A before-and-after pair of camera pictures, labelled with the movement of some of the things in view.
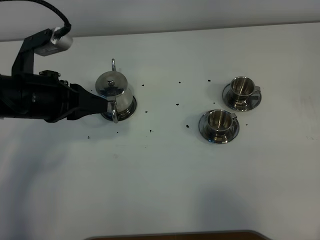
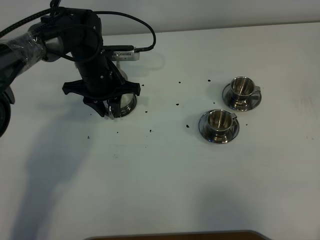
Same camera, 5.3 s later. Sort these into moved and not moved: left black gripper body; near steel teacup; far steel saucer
Moved: left black gripper body
Not moved: far steel saucer; near steel teacup
